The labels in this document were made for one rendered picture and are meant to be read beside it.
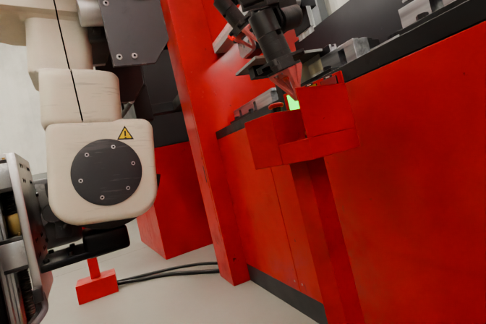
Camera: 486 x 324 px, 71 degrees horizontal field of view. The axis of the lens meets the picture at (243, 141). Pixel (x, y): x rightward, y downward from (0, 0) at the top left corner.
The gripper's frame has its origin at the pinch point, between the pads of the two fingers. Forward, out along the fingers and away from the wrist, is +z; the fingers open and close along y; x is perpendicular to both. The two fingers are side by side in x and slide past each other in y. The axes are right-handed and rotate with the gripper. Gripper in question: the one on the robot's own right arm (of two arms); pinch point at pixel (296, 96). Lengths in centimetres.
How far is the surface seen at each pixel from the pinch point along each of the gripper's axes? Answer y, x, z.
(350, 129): 6.5, -5.0, 11.7
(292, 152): -7.4, 0.7, 10.4
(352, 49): 38.5, 6.7, -4.4
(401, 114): 16.3, -11.9, 13.7
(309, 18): 50, 25, -21
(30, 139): 47, 724, -115
